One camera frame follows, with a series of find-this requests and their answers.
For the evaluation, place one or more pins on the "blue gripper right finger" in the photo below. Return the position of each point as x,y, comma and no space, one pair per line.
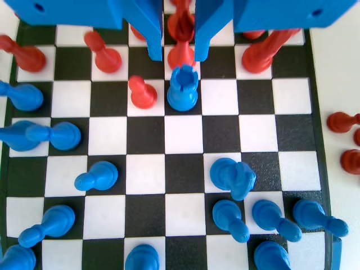
213,17

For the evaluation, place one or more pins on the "blue piece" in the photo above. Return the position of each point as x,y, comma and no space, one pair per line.
270,257
142,258

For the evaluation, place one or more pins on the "blue chess knight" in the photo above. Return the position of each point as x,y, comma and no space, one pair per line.
225,174

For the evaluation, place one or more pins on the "black white chessboard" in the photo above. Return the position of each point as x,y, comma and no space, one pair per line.
182,135

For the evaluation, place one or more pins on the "red chess pawn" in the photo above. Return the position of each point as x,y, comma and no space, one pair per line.
181,56
341,123
357,137
31,60
143,97
108,60
253,34

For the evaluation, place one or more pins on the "blue chess pawn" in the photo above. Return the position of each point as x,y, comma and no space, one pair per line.
265,212
308,212
57,218
102,174
26,97
226,212
64,136

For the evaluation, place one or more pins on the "red chess knight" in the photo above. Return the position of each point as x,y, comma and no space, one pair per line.
350,161

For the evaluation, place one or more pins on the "blue chess bishop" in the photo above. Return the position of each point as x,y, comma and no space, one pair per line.
14,137

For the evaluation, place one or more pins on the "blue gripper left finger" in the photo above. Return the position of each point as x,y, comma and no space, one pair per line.
140,14

